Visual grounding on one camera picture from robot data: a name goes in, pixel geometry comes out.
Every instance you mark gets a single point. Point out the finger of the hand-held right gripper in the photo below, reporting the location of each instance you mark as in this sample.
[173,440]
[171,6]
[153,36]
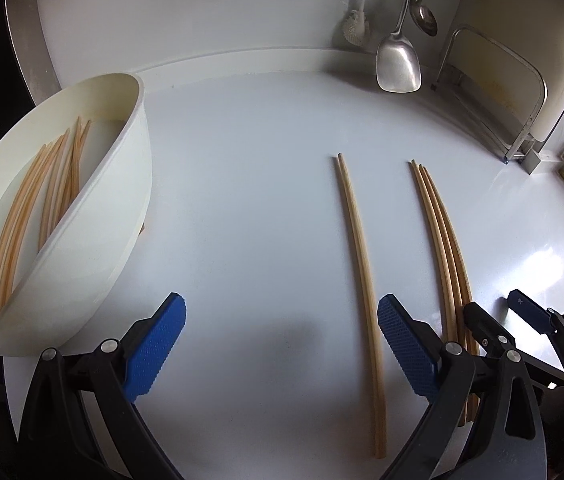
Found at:
[527,307]
[487,330]

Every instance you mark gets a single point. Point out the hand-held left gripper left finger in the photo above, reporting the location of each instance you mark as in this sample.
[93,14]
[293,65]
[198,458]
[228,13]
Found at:
[154,345]

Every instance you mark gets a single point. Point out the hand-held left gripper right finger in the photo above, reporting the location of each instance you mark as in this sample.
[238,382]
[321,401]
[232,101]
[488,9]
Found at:
[404,345]

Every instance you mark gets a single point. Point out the long wooden chopstick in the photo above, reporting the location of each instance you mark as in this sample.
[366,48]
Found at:
[443,235]
[383,410]
[452,235]
[376,410]
[434,235]

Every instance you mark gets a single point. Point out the white plastic bowl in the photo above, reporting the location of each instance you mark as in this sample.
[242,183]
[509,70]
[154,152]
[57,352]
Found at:
[107,210]

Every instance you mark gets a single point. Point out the pile of wooden chopsticks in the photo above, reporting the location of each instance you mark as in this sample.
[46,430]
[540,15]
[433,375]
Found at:
[7,240]

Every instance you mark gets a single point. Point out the stainless steel rack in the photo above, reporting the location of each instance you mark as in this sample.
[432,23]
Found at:
[543,100]

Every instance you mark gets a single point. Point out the cream cutting board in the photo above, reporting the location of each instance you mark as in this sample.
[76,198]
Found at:
[557,60]

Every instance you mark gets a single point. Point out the metal spatula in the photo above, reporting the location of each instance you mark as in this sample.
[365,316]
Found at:
[398,67]

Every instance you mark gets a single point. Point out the white dish brush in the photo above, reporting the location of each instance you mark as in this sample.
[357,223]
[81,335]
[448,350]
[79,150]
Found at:
[354,25]

